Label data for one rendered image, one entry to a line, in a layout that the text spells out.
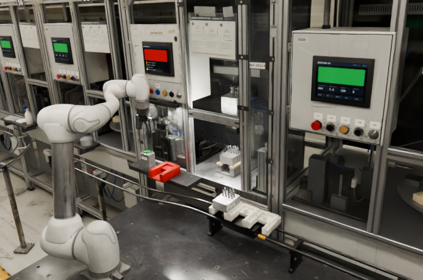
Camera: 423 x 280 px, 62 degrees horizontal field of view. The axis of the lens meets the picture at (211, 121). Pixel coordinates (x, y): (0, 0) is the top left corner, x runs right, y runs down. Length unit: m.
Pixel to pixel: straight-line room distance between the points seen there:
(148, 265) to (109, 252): 0.24
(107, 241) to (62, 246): 0.23
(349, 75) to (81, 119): 1.16
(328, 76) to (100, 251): 1.29
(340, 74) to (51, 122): 1.30
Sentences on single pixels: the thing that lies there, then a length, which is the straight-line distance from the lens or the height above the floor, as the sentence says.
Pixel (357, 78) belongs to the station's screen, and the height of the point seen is 1.62.
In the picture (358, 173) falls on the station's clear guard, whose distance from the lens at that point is 1.74.
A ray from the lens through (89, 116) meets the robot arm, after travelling 1.69.
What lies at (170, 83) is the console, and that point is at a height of 1.49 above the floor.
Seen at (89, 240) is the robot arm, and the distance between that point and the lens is 1.82.
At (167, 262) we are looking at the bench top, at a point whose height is 0.68.
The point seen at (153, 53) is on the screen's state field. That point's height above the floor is 1.67.
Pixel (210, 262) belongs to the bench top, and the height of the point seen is 0.68.
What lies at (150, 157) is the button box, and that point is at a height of 1.01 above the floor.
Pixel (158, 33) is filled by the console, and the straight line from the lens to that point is 2.17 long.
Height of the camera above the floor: 1.93
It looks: 18 degrees down
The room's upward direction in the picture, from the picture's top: 2 degrees counter-clockwise
